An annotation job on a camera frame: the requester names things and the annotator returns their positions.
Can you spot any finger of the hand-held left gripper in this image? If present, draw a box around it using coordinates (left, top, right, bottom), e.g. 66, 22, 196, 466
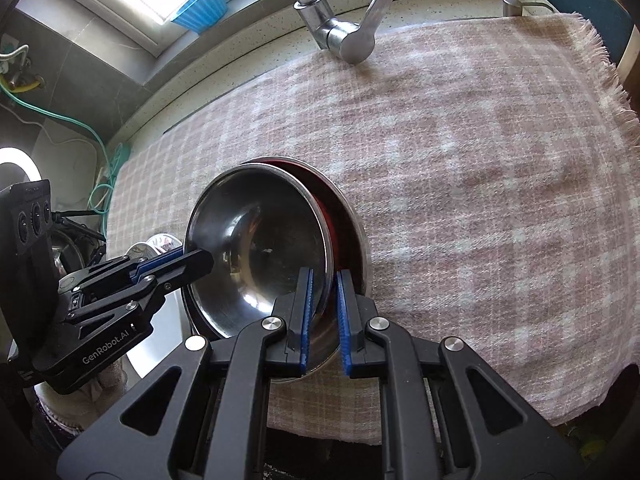
59, 248, 215, 322
131, 246, 184, 274

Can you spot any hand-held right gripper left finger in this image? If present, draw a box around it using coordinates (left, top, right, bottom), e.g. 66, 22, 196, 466
57, 266, 316, 480

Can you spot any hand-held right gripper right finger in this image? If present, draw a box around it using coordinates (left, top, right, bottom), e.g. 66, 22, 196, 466
336, 269, 586, 480

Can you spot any small pink floral plate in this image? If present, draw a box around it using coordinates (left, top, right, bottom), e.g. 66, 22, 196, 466
126, 233, 182, 261

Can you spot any small steel bowl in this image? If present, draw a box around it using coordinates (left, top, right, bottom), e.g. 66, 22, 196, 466
184, 162, 335, 342

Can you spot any large steel bowl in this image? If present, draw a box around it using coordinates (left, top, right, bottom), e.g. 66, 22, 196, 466
181, 156, 372, 386

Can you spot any steel pot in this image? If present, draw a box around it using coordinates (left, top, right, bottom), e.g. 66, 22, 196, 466
50, 227, 108, 283

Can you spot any pink checkered cloth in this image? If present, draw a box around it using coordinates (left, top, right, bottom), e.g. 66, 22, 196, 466
107, 12, 640, 446

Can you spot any blue fluted cup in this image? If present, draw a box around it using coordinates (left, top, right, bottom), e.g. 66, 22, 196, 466
170, 0, 228, 36

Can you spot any chrome faucet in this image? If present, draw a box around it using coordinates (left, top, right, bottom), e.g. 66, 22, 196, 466
270, 0, 396, 65

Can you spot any white cable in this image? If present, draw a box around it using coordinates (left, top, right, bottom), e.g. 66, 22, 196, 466
0, 100, 108, 183

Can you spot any teal hose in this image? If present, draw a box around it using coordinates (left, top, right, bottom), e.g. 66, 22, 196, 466
0, 77, 128, 233

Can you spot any white ring light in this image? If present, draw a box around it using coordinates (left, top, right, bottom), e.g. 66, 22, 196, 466
0, 147, 42, 186

